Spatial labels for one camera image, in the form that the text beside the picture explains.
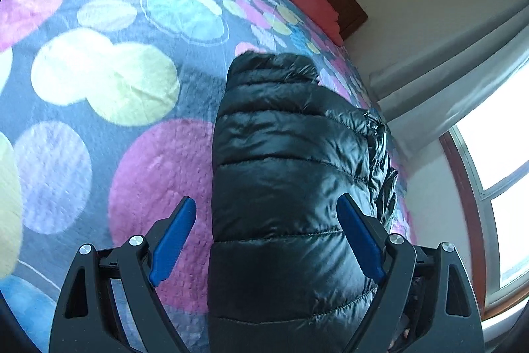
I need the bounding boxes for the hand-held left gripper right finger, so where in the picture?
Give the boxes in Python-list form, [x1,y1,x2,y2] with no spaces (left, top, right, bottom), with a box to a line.
[336,193,485,353]

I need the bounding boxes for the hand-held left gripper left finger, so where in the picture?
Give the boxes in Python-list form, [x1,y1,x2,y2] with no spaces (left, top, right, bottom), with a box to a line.
[49,196,197,353]

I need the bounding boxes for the black puffer jacket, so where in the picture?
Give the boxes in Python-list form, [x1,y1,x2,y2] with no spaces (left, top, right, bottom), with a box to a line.
[207,51,400,353]

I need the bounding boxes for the window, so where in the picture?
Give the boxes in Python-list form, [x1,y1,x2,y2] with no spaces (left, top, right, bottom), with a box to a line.
[439,55,529,321]

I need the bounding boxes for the dotted colourful blanket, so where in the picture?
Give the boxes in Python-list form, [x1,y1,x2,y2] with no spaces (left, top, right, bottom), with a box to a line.
[0,0,414,353]

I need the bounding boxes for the grey curtain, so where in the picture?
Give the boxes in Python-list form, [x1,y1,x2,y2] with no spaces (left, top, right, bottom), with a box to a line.
[369,34,529,139]

